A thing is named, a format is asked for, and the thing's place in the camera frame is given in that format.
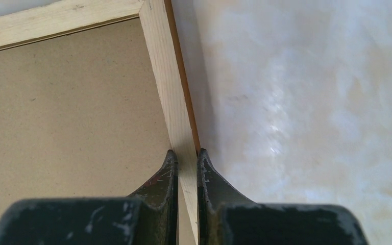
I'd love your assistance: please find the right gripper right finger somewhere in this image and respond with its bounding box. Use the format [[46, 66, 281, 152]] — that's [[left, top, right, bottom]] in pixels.
[[197, 149, 368, 244]]

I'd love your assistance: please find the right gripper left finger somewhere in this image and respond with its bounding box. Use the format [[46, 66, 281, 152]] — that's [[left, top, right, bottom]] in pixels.
[[0, 150, 178, 244]]

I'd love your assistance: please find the brown backing board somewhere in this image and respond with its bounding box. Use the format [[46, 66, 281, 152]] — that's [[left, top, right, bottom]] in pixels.
[[0, 19, 170, 217]]

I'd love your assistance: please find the wooden picture frame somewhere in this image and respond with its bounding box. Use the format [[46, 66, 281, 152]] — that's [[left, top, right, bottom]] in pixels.
[[0, 1, 198, 235]]

